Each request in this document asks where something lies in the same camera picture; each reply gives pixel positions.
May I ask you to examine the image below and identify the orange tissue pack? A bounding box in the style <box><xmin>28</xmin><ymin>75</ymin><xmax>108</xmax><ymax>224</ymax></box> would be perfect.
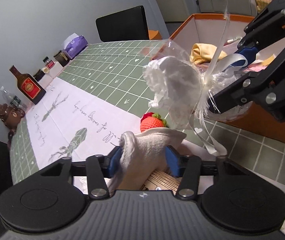
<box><xmin>253</xmin><ymin>54</ymin><xmax>276</xmax><ymax>66</ymax></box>

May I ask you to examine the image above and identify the pink white crochet toy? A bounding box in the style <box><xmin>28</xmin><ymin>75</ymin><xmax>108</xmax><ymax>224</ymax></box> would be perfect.
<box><xmin>247</xmin><ymin>63</ymin><xmax>268</xmax><ymax>72</ymax></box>

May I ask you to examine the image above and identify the cream plush mitt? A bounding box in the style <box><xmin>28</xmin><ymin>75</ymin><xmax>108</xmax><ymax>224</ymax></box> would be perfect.
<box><xmin>107</xmin><ymin>127</ymin><xmax>187</xmax><ymax>195</ymax></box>

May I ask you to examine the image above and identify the yellow cloth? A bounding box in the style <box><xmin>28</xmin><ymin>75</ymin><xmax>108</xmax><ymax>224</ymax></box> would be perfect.
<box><xmin>190</xmin><ymin>43</ymin><xmax>217</xmax><ymax>64</ymax></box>

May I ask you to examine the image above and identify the white gift bundle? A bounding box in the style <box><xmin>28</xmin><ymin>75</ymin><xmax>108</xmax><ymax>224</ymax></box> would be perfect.
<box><xmin>142</xmin><ymin>7</ymin><xmax>252</xmax><ymax>157</ymax></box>

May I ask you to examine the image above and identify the orange crochet fruit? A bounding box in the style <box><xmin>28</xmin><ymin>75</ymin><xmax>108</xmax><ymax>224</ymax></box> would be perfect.
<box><xmin>140</xmin><ymin>112</ymin><xmax>168</xmax><ymax>132</ymax></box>

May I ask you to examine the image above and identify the wooden radio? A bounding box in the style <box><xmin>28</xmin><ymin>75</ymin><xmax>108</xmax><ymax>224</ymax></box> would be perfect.
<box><xmin>140</xmin><ymin>170</ymin><xmax>180</xmax><ymax>194</ymax></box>

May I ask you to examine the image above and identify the orange cardboard box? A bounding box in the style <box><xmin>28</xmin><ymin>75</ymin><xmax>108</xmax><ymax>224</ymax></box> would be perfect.
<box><xmin>169</xmin><ymin>13</ymin><xmax>285</xmax><ymax>149</ymax></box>

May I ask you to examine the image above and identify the brown bear jar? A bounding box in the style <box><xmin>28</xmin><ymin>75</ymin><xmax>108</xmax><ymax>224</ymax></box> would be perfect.
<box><xmin>0</xmin><ymin>103</ymin><xmax>25</xmax><ymax>135</ymax></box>

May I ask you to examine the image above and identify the green grid tablecloth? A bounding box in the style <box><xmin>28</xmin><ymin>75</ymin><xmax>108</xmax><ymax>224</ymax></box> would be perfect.
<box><xmin>8</xmin><ymin>39</ymin><xmax>285</xmax><ymax>190</ymax></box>

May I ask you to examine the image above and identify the orange stool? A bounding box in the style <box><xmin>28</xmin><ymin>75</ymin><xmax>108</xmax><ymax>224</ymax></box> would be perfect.
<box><xmin>149</xmin><ymin>30</ymin><xmax>162</xmax><ymax>40</ymax></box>

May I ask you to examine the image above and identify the clear water bottle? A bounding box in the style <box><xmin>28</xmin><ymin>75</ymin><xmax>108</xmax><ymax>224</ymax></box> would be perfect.
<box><xmin>0</xmin><ymin>86</ymin><xmax>27</xmax><ymax>111</ymax></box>

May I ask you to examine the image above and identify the white box stand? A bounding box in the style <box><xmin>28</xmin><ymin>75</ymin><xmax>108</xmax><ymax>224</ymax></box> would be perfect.
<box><xmin>38</xmin><ymin>61</ymin><xmax>63</xmax><ymax>89</ymax></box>

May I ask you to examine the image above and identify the black lidded jar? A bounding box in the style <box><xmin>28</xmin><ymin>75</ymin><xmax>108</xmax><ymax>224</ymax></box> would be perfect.
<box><xmin>33</xmin><ymin>69</ymin><xmax>45</xmax><ymax>81</ymax></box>

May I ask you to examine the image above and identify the brown liquor bottle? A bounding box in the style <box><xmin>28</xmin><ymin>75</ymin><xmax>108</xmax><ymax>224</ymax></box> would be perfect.
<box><xmin>10</xmin><ymin>65</ymin><xmax>46</xmax><ymax>105</ymax></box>

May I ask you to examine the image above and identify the small tape roll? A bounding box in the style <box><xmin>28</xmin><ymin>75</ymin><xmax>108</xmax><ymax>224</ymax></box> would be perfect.
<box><xmin>42</xmin><ymin>67</ymin><xmax>49</xmax><ymax>74</ymax></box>

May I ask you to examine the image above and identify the small red label jar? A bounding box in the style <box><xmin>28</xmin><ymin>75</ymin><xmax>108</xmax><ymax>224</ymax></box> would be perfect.
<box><xmin>43</xmin><ymin>57</ymin><xmax>55</xmax><ymax>69</ymax></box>

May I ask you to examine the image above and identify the dark glass jar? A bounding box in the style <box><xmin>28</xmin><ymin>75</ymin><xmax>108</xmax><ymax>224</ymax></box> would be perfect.
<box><xmin>53</xmin><ymin>50</ymin><xmax>70</xmax><ymax>67</ymax></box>

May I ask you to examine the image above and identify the purple tissue pack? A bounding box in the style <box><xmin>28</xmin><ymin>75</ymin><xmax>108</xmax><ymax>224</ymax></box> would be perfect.
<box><xmin>62</xmin><ymin>33</ymin><xmax>88</xmax><ymax>60</ymax></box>

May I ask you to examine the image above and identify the black chair right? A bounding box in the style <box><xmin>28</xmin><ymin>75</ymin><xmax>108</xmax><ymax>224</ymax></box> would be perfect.
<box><xmin>95</xmin><ymin>5</ymin><xmax>150</xmax><ymax>42</ymax></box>

